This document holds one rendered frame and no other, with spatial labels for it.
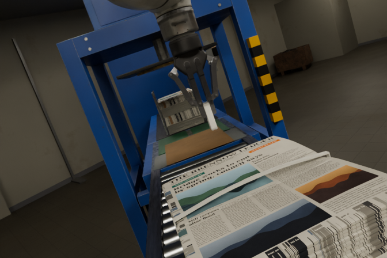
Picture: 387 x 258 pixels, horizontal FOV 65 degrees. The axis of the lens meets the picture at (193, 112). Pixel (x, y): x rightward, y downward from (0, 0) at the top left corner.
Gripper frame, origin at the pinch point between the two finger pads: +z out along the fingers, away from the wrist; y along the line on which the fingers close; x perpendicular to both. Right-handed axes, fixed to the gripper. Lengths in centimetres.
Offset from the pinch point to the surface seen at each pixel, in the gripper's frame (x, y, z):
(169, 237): 10.1, -21.9, 31.9
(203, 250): -39.3, -10.8, 8.5
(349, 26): 827, 598, 41
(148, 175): 78, -31, 33
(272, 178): -26.9, 3.5, 8.7
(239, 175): -21.3, -0.7, 8.5
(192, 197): -22.8, -10.4, 8.5
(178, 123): 152, -6, 26
